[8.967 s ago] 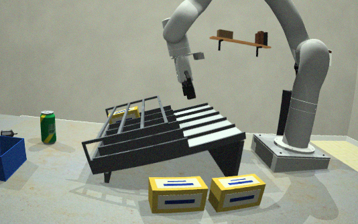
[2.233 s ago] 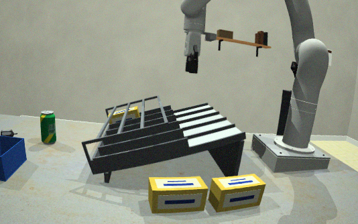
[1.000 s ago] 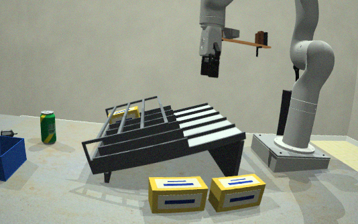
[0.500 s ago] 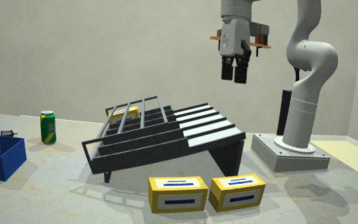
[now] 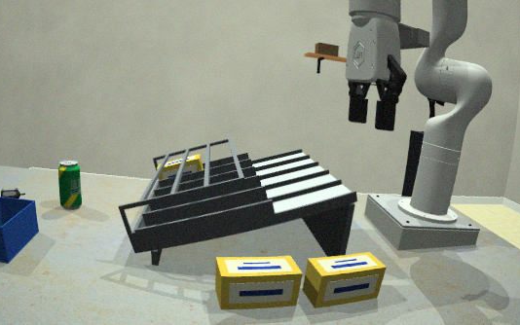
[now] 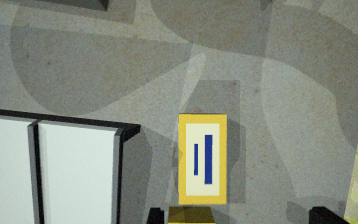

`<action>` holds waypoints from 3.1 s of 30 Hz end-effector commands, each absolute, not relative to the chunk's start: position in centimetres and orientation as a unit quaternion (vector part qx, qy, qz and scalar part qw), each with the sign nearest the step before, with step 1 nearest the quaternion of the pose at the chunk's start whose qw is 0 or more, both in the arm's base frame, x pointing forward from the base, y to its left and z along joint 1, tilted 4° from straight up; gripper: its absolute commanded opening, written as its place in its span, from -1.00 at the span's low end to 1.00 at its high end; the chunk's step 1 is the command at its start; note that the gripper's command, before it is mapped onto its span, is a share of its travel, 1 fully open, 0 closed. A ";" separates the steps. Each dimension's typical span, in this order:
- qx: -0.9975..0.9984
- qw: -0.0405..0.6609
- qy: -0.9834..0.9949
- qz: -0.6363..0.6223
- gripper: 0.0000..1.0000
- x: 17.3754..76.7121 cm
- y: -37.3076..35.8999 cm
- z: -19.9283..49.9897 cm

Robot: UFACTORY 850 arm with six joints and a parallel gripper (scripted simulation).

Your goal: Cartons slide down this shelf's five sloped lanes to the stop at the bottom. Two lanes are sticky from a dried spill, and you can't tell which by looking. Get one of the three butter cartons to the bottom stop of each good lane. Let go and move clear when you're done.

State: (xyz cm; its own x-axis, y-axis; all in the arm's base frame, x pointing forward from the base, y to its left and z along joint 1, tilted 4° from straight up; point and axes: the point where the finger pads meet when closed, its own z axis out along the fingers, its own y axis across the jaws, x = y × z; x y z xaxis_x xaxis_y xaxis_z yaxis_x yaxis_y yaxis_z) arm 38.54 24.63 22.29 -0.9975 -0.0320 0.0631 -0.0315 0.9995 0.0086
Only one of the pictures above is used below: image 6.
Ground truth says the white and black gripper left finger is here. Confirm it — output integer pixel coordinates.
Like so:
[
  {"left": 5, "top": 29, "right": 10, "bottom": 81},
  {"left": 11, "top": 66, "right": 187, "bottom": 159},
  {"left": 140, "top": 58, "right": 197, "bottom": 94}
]
[{"left": 146, "top": 207, "right": 164, "bottom": 224}]

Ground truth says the yellow butter carton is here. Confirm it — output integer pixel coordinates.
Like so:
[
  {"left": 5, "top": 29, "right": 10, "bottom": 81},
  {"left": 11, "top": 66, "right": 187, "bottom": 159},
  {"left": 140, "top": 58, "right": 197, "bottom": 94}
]
[
  {"left": 168, "top": 206, "right": 215, "bottom": 224},
  {"left": 178, "top": 114, "right": 227, "bottom": 204}
]

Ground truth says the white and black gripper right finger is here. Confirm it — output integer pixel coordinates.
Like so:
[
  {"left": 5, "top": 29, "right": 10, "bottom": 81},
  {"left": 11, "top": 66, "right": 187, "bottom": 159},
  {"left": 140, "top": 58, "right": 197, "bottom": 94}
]
[{"left": 309, "top": 206, "right": 350, "bottom": 224}]

